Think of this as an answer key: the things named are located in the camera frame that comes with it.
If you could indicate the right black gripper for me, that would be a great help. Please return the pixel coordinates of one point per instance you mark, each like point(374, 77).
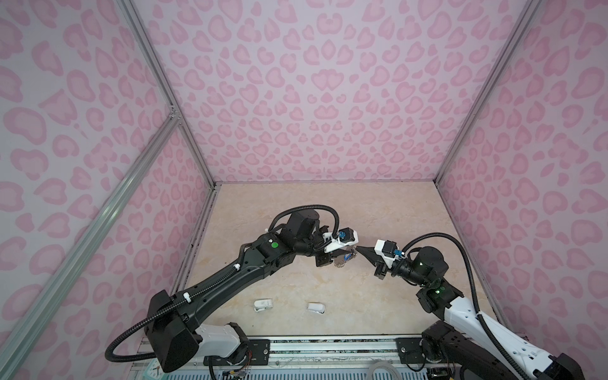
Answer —
point(377, 260)

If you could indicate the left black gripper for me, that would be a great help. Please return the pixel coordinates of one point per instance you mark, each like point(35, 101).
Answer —
point(324, 260)

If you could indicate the silver carabiner keyring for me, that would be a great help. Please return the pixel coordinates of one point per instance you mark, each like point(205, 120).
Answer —
point(339, 262)

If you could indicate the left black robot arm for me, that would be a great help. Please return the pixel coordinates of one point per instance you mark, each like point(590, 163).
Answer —
point(179, 331)

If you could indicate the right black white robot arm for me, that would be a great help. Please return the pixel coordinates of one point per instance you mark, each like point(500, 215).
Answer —
point(464, 333)

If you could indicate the right white key tag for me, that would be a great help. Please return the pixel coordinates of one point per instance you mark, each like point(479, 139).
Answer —
point(316, 307)

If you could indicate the white key tag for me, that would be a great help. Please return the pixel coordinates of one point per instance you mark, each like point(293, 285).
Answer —
point(261, 305)
point(316, 307)

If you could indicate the left white key tag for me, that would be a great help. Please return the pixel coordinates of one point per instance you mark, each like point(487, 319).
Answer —
point(261, 305)

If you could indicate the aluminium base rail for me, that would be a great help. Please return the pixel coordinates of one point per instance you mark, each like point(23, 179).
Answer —
point(318, 357)

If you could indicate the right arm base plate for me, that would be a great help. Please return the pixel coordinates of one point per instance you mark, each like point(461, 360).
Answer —
point(410, 351)

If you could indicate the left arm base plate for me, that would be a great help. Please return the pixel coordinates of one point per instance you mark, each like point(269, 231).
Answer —
point(256, 353)

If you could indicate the diagonal aluminium frame bar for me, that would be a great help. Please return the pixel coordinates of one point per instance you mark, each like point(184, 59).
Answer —
point(27, 332)

